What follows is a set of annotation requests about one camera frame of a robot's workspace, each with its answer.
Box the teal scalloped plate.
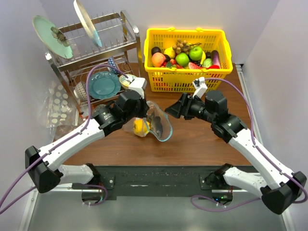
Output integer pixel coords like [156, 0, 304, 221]
[88, 71, 121, 100]

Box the green apple toy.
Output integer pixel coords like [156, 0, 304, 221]
[189, 46, 203, 61]
[175, 52, 190, 67]

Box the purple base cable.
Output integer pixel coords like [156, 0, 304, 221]
[77, 182, 108, 206]
[191, 195, 263, 213]

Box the clear zip bag blue seal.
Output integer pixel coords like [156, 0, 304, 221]
[122, 101, 173, 142]

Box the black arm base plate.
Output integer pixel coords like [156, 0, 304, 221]
[91, 166, 235, 200]

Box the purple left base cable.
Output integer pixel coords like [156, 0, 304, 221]
[77, 182, 108, 206]

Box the yellow pear toy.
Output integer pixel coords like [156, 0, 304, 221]
[164, 47, 176, 59]

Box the yellow blue patterned bowl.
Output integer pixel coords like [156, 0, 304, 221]
[119, 74, 136, 89]

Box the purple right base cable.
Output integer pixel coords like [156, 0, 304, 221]
[191, 195, 263, 213]

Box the black white floral bowl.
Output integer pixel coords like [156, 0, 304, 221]
[92, 103, 106, 114]

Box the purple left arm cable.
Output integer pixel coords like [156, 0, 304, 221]
[0, 64, 132, 215]

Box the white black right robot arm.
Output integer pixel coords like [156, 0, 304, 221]
[165, 90, 307, 215]

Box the grey patterned bowl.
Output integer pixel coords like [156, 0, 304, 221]
[74, 81, 88, 102]

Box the mint green flower plate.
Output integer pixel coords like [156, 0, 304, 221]
[32, 15, 73, 59]

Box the purple eggplant toy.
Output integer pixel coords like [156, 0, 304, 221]
[211, 50, 221, 69]

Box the yellow bell pepper toy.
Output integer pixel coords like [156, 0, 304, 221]
[133, 118, 151, 137]

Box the grey fish toy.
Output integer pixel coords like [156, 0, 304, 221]
[147, 112, 163, 138]

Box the blue zigzag bowl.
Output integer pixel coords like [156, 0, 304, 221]
[107, 56, 120, 76]

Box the red pepper toy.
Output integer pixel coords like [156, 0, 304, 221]
[207, 65, 220, 69]

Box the steel two-tier dish rack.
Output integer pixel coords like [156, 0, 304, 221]
[45, 10, 146, 114]

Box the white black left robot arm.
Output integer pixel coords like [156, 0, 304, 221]
[25, 90, 149, 193]

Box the polka dot plastic bag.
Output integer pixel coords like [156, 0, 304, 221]
[38, 81, 83, 141]

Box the brown grape bunch toy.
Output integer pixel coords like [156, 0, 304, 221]
[172, 39, 190, 54]

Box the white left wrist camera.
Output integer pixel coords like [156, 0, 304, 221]
[128, 77, 147, 98]

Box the red yellow apple toy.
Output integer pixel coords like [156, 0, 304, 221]
[152, 52, 166, 67]

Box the watermelon slice toy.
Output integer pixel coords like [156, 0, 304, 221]
[188, 62, 203, 70]

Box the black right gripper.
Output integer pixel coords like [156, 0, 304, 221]
[165, 92, 215, 123]

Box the beige blue-edged plate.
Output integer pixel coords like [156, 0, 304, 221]
[73, 0, 102, 48]

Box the dark avocado toy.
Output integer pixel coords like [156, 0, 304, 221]
[151, 47, 161, 55]

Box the yellow plastic basket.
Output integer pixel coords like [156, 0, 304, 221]
[144, 27, 233, 92]

